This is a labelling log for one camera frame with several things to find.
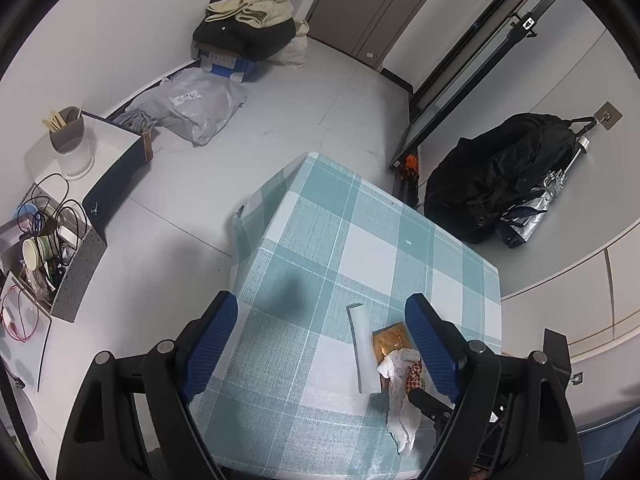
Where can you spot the grey door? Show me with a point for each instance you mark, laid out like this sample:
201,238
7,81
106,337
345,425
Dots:
360,5

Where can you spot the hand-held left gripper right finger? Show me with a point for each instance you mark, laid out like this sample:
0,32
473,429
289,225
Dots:
430,345

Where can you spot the white paper strip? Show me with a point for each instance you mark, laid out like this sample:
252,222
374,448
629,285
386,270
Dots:
364,350

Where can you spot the orange gold packet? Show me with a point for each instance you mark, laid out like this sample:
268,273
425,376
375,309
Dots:
392,342

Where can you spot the grey plastic bag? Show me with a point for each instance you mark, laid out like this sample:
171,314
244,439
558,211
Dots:
195,102

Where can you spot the grey speckled organizer box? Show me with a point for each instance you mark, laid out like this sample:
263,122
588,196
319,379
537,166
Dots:
80,275

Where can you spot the wall socket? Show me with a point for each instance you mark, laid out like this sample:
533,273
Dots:
577,378

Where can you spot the silver folding umbrella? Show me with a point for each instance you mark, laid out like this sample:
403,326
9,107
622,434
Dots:
535,210

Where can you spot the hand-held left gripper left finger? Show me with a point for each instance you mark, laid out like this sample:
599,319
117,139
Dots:
212,345

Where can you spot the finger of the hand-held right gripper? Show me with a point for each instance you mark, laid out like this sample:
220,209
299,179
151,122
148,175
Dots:
430,404

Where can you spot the black jacket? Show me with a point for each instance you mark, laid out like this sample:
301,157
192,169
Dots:
245,37

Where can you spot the black backpack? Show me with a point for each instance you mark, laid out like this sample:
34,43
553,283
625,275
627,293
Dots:
490,180

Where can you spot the blue cardboard box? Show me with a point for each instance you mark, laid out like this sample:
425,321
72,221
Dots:
225,63

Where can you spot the cup with chopsticks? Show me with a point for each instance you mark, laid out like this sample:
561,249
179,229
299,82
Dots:
75,162

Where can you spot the white tissue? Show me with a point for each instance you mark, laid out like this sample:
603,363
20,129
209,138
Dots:
402,410

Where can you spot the beige clothes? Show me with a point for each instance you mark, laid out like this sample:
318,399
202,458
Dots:
250,7

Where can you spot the white cloth bag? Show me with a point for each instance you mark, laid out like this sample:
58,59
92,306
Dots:
295,47

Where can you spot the paper cup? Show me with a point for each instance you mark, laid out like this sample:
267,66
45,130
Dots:
32,255

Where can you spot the grey chopstick cup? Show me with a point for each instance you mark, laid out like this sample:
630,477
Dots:
67,137

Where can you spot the white cabinet with wood trim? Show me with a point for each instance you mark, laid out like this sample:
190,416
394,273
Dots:
560,285

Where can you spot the bundle of wooden chopsticks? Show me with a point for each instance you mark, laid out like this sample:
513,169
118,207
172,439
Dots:
55,121

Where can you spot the black framed glass door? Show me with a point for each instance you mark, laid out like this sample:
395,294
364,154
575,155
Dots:
500,10

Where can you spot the blue sofa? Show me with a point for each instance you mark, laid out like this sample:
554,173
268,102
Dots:
612,440

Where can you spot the navy box with white lid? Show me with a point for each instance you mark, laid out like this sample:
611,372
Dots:
120,170

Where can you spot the metal wall hook plate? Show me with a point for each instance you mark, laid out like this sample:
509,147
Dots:
607,115

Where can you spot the green checked tablecloth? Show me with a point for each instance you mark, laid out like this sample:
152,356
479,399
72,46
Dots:
325,240

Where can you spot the red checked wrapper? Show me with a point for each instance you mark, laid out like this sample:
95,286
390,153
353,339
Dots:
416,377

